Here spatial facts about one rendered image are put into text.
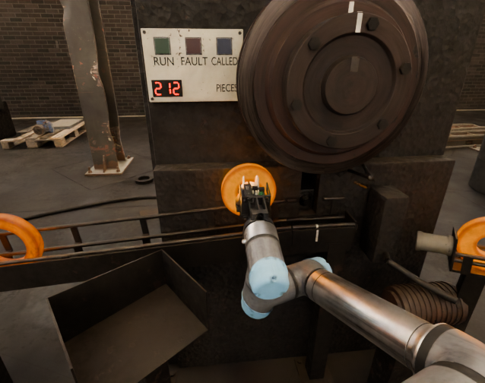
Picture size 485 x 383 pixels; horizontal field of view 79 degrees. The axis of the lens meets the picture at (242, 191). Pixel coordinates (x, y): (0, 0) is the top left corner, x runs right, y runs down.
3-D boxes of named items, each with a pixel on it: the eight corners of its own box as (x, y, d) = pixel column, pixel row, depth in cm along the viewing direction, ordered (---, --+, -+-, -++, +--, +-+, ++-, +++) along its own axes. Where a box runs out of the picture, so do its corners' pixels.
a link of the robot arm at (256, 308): (290, 310, 70) (301, 283, 63) (248, 327, 66) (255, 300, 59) (274, 283, 75) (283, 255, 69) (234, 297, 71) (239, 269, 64)
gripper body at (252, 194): (267, 180, 74) (277, 213, 65) (266, 205, 79) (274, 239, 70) (237, 182, 73) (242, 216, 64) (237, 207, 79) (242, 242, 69)
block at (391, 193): (356, 245, 105) (368, 184, 95) (378, 244, 106) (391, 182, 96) (371, 264, 96) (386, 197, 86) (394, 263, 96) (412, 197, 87)
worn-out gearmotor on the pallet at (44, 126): (46, 130, 459) (42, 116, 450) (63, 130, 462) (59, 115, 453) (33, 137, 423) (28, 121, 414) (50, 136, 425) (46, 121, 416)
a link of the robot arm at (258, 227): (277, 254, 67) (242, 257, 66) (274, 239, 70) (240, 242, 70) (280, 232, 62) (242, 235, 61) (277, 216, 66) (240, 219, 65)
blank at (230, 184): (217, 166, 83) (217, 170, 80) (271, 159, 84) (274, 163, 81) (225, 215, 89) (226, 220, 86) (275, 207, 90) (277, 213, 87)
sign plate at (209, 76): (150, 101, 83) (141, 29, 76) (242, 99, 86) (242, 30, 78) (149, 102, 81) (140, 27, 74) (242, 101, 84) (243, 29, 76)
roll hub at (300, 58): (278, 145, 73) (285, 14, 61) (386, 142, 75) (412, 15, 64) (283, 152, 68) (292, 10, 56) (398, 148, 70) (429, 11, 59)
